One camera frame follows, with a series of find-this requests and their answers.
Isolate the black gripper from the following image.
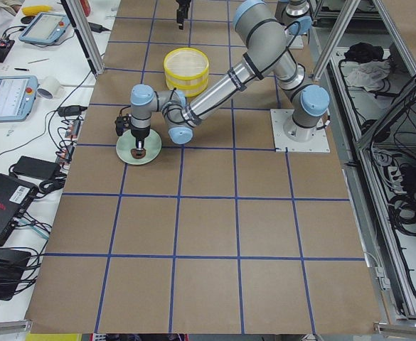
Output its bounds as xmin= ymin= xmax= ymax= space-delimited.
xmin=130 ymin=126 xmax=150 ymax=153

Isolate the brown steamed bun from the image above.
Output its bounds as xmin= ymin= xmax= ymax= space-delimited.
xmin=130 ymin=148 xmax=146 ymax=160

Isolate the yellow steamer layer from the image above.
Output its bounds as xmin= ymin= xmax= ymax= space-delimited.
xmin=166 ymin=79 xmax=208 ymax=97
xmin=164 ymin=48 xmax=210 ymax=90

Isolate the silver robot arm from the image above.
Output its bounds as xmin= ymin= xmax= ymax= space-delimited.
xmin=176 ymin=0 xmax=312 ymax=36
xmin=116 ymin=1 xmax=330 ymax=158

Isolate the pale green plate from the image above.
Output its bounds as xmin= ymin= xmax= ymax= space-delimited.
xmin=116 ymin=129 xmax=162 ymax=166

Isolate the black power adapter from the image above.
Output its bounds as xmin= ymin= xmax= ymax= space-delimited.
xmin=9 ymin=156 xmax=61 ymax=180

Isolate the white tape roll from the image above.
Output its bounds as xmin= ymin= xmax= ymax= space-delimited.
xmin=37 ymin=76 xmax=65 ymax=99

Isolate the near blue teach pendant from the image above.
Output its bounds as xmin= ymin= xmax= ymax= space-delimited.
xmin=0 ymin=75 xmax=38 ymax=122

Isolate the blue teach pendant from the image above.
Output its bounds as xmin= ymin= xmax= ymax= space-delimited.
xmin=0 ymin=75 xmax=38 ymax=122
xmin=18 ymin=13 xmax=70 ymax=45

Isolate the far blue teach pendant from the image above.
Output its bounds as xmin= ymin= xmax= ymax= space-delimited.
xmin=18 ymin=13 xmax=70 ymax=45

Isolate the black red computer box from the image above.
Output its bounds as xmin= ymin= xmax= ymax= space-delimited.
xmin=0 ymin=173 xmax=38 ymax=246

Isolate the yellow object on table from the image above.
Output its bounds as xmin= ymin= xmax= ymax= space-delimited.
xmin=21 ymin=5 xmax=53 ymax=16

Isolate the black cloth bundle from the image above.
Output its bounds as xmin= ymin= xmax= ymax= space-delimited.
xmin=344 ymin=42 xmax=384 ymax=63

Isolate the black box lower left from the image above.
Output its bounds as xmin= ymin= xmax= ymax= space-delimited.
xmin=0 ymin=248 xmax=31 ymax=301

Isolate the white cloth bundle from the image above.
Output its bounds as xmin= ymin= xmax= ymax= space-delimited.
xmin=346 ymin=61 xmax=391 ymax=91

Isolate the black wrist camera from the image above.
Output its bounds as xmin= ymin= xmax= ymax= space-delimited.
xmin=114 ymin=114 xmax=132 ymax=136

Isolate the aluminium frame post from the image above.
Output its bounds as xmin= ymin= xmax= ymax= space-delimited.
xmin=61 ymin=0 xmax=105 ymax=77

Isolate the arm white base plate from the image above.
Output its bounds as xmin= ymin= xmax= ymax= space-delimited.
xmin=270 ymin=109 xmax=330 ymax=153
xmin=287 ymin=33 xmax=304 ymax=49

